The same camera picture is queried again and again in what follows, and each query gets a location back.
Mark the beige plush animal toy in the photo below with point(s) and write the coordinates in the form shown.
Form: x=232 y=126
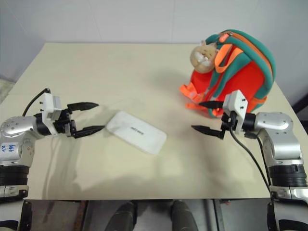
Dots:
x=203 y=57

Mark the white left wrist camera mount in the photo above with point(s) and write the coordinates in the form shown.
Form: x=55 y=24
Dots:
x=49 y=106

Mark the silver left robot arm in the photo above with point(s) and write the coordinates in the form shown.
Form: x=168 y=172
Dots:
x=16 y=127

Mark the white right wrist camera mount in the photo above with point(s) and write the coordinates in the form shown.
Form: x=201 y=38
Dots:
x=237 y=103

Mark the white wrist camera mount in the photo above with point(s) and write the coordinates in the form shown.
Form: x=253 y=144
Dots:
x=237 y=103
x=49 y=106

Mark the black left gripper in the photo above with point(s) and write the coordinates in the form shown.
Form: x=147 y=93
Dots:
x=63 y=124

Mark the dark rounded shape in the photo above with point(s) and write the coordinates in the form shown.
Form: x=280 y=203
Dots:
x=125 y=216
x=184 y=215

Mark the white pouch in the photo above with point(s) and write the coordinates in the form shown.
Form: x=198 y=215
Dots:
x=137 y=132

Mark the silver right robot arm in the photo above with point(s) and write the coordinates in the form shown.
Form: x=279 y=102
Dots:
x=279 y=134

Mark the orange and green backpack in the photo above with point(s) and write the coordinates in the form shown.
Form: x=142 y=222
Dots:
x=243 y=74

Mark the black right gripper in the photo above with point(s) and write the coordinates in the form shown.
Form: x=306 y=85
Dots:
x=226 y=121

